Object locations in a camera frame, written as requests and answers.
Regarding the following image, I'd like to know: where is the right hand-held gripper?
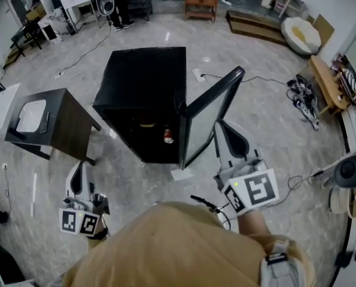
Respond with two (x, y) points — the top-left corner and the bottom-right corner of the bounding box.
(213, 120), (281, 218)

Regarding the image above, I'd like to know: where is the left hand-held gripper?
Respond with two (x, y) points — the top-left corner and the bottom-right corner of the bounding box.
(58, 161), (111, 238)

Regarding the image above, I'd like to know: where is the clear white plastic container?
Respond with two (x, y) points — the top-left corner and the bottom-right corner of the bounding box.
(15, 99), (50, 134)

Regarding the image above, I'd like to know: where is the black mini fridge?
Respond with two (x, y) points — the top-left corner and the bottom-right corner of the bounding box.
(92, 46), (246, 170)

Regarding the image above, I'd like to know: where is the person's right forearm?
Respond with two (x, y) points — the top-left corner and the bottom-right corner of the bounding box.
(236, 207), (272, 239)

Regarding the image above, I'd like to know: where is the dark wooden side table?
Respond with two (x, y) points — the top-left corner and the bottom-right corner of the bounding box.
(4, 87), (102, 166)

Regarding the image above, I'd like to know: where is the white paper sheet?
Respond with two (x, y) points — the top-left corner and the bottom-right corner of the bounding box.
(170, 168), (194, 182)

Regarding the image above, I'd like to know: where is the red drink can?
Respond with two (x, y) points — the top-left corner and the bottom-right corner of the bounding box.
(163, 125), (175, 145)

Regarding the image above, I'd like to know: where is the white floor socket box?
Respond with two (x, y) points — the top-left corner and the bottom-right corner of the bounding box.
(191, 68), (210, 83)

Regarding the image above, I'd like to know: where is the light wooden low table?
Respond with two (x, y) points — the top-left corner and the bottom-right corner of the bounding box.
(308, 54), (351, 115)

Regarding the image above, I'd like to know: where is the person's tan shirt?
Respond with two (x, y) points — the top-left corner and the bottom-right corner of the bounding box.
(62, 201), (316, 287)

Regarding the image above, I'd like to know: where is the black round-headed device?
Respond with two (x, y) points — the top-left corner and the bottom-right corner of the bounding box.
(312, 151), (356, 191)

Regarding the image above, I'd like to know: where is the low wooden shelf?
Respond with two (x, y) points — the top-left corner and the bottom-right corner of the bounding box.
(226, 10), (288, 46)

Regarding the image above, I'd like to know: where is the white round appliance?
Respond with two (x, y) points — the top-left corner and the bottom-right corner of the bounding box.
(328, 186), (356, 220)

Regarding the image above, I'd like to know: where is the white yellow beanbag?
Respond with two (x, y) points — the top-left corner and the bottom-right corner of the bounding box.
(280, 16), (322, 56)

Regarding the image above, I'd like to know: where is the shelf with striped items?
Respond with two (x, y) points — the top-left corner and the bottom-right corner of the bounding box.
(331, 52), (356, 105)

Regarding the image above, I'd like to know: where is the cardboard sheet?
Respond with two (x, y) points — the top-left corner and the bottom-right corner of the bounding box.
(308, 13), (336, 50)

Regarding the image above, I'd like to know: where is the black desk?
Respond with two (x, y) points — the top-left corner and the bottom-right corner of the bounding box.
(10, 19), (44, 58)

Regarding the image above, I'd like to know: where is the white marbled cabinet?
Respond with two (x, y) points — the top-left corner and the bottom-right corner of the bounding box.
(38, 7), (70, 43)

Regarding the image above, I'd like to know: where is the white sink stand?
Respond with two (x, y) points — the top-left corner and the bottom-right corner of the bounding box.
(66, 0), (100, 27)

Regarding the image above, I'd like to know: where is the white oval basin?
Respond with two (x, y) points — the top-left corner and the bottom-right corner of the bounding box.
(96, 0), (117, 16)

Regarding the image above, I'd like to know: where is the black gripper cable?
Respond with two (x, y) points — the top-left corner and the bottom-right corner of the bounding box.
(190, 194), (233, 230)

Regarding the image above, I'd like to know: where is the long black power cable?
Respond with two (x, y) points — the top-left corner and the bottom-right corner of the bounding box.
(200, 73), (290, 87)

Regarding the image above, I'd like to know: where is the black looped cable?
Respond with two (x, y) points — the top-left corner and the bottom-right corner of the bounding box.
(267, 175), (316, 212)

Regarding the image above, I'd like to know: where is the white grey arm strap device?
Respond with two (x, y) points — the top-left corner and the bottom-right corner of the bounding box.
(260, 238), (302, 287)

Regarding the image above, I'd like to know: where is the thin black floor cable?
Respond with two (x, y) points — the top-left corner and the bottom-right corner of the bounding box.
(59, 16), (113, 75)

